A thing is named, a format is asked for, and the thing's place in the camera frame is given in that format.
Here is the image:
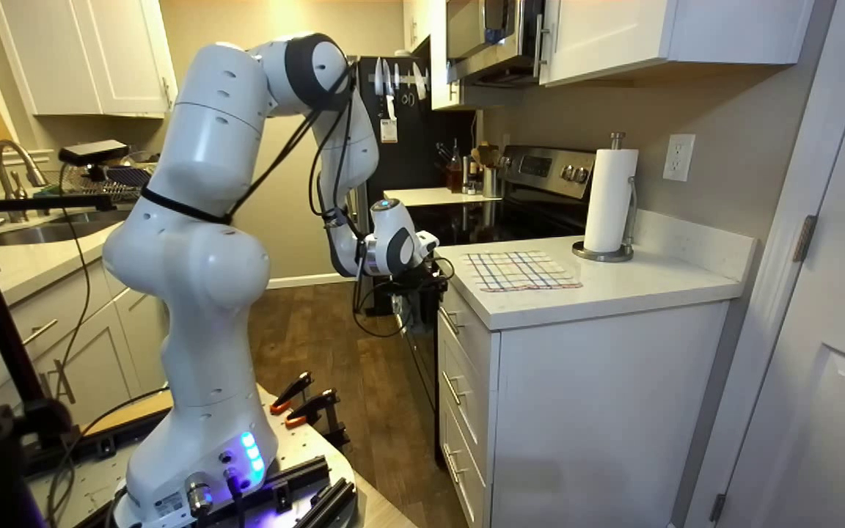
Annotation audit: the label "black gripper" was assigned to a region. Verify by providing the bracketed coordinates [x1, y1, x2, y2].
[393, 255, 453, 327]

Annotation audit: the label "white drawer holding cutlery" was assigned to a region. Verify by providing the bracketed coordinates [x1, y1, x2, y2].
[438, 277, 493, 366]

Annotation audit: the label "white shallow cabinet drawer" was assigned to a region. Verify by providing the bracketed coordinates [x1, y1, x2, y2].
[438, 335, 493, 464]

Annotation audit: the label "white deep cabinet drawer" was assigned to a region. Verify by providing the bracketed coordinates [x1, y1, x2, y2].
[438, 407, 493, 528]

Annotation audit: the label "white drawer cabinet with countertop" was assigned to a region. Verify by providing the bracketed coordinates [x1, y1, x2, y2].
[431, 205, 761, 528]

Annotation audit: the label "stainless black electric stove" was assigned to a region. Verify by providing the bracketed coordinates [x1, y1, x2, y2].
[393, 145, 598, 400]

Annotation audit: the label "dark glass bottle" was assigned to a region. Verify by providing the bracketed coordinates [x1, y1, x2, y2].
[443, 134, 469, 198]

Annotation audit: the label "black clamp orange tip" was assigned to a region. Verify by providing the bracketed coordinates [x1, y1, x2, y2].
[268, 371, 315, 416]
[281, 387, 342, 432]

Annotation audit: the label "metal paper towel holder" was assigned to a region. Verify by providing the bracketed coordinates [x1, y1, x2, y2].
[569, 129, 641, 265]

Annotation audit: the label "white paper towel roll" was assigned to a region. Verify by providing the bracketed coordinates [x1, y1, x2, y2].
[582, 146, 642, 259]

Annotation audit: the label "stainless over-range microwave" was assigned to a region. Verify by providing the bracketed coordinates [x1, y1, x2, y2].
[443, 0, 548, 89]

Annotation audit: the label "white base cabinets with sink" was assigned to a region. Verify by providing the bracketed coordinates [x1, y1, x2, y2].
[0, 193, 171, 435]

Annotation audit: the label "white panel door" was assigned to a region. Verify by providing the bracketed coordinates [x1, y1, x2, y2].
[707, 0, 845, 528]

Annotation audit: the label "chrome kitchen faucet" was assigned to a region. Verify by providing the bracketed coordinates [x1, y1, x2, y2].
[0, 137, 50, 205]

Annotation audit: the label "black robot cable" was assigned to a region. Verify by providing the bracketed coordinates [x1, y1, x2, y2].
[229, 66, 359, 222]

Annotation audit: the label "white wall switch plate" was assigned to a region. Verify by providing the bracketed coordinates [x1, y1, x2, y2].
[660, 133, 698, 186]

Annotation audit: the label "white wall cabinet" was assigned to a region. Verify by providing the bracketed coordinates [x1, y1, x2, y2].
[538, 0, 818, 89]

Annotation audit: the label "white wall cabinet double door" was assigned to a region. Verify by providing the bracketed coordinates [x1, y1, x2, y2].
[0, 0, 182, 123]

